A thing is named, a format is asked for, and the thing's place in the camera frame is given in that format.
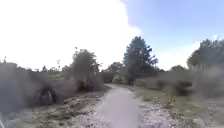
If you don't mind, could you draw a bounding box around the row of pale bushes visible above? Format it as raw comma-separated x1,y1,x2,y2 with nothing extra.
132,64,224,100

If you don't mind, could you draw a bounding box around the grey gravel path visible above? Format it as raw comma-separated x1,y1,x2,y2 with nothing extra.
71,82,178,128

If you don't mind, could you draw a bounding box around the bushy tree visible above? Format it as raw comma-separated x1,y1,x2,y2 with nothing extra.
62,47,105,93

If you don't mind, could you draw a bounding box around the rough grass with stones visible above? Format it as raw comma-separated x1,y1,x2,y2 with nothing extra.
0,84,111,128

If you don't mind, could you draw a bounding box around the mass of grey bushes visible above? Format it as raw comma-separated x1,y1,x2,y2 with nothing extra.
0,61,68,113

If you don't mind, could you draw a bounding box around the dry grass verge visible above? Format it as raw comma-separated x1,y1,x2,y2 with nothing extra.
127,84,224,128

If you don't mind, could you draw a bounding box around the tall dark tree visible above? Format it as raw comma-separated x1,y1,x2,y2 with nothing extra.
122,35,160,85

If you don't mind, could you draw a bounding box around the broad dark tree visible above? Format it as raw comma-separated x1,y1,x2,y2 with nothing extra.
186,37,224,73

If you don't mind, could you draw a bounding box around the small distant tree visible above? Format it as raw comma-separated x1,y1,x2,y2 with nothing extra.
102,61,125,84

